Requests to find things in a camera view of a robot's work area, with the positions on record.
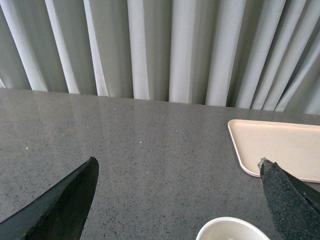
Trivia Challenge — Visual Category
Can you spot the cream rectangular tray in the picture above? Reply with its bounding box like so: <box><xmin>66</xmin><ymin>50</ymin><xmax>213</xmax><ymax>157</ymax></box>
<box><xmin>227</xmin><ymin>119</ymin><xmax>320</xmax><ymax>183</ymax></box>

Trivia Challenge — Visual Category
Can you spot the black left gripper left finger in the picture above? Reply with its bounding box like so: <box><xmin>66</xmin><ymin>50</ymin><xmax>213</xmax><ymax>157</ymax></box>
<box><xmin>0</xmin><ymin>157</ymin><xmax>99</xmax><ymax>240</ymax></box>

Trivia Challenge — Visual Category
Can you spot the white pleated curtain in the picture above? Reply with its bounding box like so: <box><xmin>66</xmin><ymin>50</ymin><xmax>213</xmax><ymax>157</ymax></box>
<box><xmin>0</xmin><ymin>0</ymin><xmax>320</xmax><ymax>115</ymax></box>

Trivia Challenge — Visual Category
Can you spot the white smiley mug black handle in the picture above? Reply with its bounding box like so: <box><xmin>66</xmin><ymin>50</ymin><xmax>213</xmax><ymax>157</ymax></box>
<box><xmin>196</xmin><ymin>217</ymin><xmax>270</xmax><ymax>240</ymax></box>

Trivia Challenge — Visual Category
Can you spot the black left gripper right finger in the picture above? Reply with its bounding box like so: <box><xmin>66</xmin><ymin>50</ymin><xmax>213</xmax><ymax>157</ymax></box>
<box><xmin>258</xmin><ymin>157</ymin><xmax>320</xmax><ymax>240</ymax></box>

